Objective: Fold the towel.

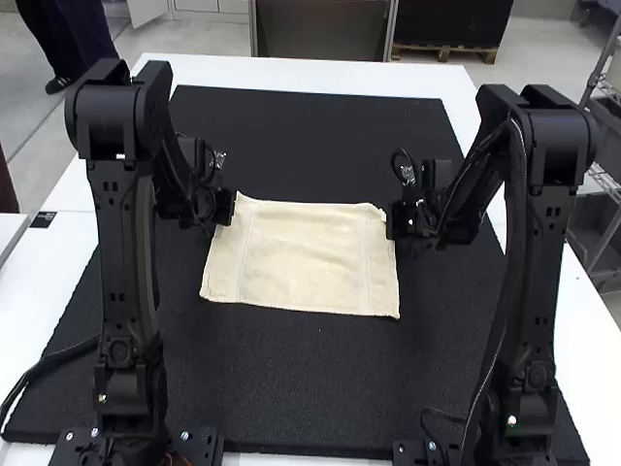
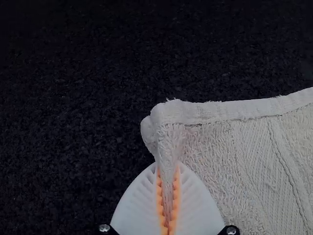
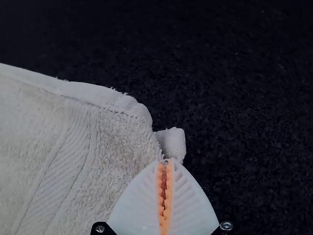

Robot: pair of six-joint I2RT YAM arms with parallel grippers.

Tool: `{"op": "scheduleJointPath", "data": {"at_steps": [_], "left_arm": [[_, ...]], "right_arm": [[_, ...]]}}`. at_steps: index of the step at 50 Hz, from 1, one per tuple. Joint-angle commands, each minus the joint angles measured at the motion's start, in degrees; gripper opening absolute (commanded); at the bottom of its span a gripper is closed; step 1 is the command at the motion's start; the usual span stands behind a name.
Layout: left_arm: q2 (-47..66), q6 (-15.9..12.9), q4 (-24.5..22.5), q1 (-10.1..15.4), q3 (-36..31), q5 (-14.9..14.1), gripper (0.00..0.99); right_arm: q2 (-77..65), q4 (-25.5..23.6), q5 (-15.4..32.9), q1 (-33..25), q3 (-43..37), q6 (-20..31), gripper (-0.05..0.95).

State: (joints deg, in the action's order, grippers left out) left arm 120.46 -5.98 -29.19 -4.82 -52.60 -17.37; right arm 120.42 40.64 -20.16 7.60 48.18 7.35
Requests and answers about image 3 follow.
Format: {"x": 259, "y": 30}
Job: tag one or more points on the pale towel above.
{"x": 61, "y": 151}

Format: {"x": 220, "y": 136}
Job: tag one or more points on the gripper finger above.
{"x": 188, "y": 203}
{"x": 139, "y": 203}

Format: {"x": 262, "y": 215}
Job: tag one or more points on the black mat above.
{"x": 232, "y": 73}

